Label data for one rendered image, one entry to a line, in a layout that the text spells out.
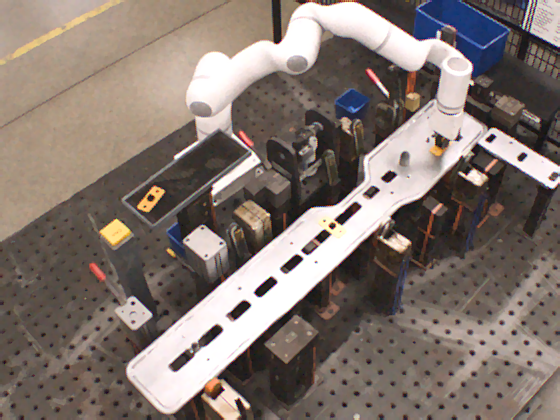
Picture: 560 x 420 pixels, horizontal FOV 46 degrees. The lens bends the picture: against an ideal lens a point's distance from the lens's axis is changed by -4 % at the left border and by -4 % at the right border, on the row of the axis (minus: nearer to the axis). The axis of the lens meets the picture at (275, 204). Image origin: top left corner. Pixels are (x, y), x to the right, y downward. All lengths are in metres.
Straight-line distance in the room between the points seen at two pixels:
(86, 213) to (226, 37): 2.05
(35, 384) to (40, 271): 0.42
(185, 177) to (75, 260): 0.64
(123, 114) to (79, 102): 0.30
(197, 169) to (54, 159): 1.90
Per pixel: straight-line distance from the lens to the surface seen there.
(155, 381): 1.79
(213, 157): 1.97
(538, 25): 2.49
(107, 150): 3.71
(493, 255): 2.38
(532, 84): 2.50
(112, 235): 1.85
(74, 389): 2.18
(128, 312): 1.83
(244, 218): 1.92
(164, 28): 4.44
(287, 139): 2.00
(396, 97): 2.24
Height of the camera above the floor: 2.60
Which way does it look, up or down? 51 degrees down
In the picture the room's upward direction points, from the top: 3 degrees counter-clockwise
